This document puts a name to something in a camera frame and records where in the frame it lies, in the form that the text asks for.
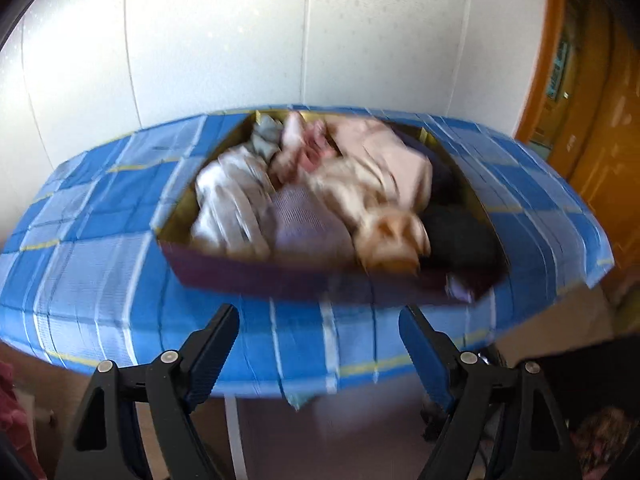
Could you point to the red crinkled cloth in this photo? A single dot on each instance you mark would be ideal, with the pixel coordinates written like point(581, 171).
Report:
point(10, 410)

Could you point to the floral patterned cloth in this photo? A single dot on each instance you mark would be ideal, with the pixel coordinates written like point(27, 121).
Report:
point(602, 440)

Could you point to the pale yellow cloth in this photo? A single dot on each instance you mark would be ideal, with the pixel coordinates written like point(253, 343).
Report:
point(390, 165)

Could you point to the wooden door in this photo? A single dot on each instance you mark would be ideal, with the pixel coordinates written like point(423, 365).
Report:
point(600, 160)

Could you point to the dark blue cloth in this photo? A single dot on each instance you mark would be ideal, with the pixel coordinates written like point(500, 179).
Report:
point(447, 180)

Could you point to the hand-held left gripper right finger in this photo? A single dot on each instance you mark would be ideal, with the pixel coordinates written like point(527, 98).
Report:
point(425, 355)

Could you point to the pink cloth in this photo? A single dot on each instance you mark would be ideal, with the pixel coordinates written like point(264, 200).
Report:
point(317, 147)

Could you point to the gold lined cardboard box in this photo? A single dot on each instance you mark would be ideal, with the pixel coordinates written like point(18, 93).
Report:
point(280, 280)

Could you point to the white table leg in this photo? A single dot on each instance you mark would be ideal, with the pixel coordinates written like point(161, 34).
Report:
point(234, 435)

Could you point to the lilac sock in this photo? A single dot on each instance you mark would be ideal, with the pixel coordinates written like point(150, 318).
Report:
point(310, 230)

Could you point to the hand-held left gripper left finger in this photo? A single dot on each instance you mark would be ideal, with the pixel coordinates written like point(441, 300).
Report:
point(210, 365)

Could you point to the blue plaid tablecloth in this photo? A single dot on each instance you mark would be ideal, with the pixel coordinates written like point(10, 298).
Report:
point(100, 260)

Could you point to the white cloth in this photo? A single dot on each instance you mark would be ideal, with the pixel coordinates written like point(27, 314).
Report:
point(225, 200)

